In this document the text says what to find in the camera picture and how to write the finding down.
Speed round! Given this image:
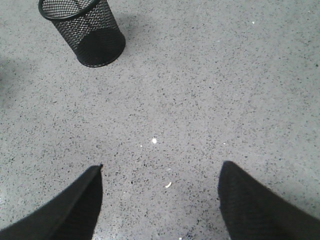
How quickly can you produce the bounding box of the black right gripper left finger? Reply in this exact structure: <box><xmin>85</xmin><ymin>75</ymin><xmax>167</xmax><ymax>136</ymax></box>
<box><xmin>0</xmin><ymin>165</ymin><xmax>103</xmax><ymax>240</ymax></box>

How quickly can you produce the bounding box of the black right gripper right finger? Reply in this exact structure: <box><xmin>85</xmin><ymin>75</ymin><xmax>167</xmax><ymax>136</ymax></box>
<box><xmin>218</xmin><ymin>161</ymin><xmax>320</xmax><ymax>240</ymax></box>

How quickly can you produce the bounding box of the black mesh pen bucket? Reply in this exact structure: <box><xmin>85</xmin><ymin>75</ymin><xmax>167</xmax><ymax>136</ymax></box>
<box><xmin>38</xmin><ymin>0</ymin><xmax>126</xmax><ymax>68</ymax></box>

